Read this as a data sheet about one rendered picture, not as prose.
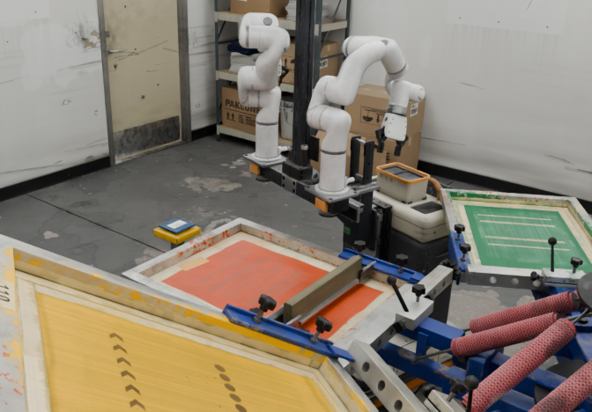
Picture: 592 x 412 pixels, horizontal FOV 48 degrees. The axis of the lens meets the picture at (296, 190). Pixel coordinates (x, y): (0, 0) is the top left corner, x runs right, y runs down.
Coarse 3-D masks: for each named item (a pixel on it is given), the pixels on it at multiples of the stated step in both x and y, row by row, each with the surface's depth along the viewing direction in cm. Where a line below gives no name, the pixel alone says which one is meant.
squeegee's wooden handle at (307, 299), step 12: (348, 264) 210; (360, 264) 215; (324, 276) 202; (336, 276) 203; (348, 276) 210; (312, 288) 195; (324, 288) 199; (336, 288) 205; (288, 300) 188; (300, 300) 189; (312, 300) 195; (324, 300) 201; (288, 312) 187; (300, 312) 191
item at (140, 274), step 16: (240, 224) 253; (256, 224) 252; (192, 240) 238; (208, 240) 240; (272, 240) 246; (288, 240) 241; (304, 240) 240; (160, 256) 226; (176, 256) 228; (320, 256) 234; (336, 256) 230; (128, 272) 215; (144, 272) 217; (160, 288) 206; (400, 288) 210; (384, 304) 201; (368, 320) 192; (352, 336) 185
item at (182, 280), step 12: (204, 264) 229; (216, 264) 229; (180, 276) 220; (192, 276) 220; (180, 288) 213; (192, 288) 213; (204, 300) 207; (216, 300) 207; (228, 300) 207; (276, 300) 208; (324, 312) 203; (312, 324) 196; (336, 324) 196; (324, 336) 190
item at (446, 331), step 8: (424, 320) 184; (432, 320) 184; (416, 328) 182; (424, 328) 181; (432, 328) 180; (440, 328) 180; (448, 328) 181; (456, 328) 181; (408, 336) 185; (416, 336) 183; (432, 336) 180; (440, 336) 178; (448, 336) 177; (456, 336) 177; (432, 344) 180; (440, 344) 179; (448, 344) 177; (448, 352) 178
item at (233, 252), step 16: (240, 240) 247; (224, 256) 235; (240, 256) 235; (272, 256) 236; (288, 256) 236; (320, 272) 226; (304, 288) 216; (352, 288) 216; (368, 288) 217; (336, 304) 207; (352, 304) 207; (368, 304) 208
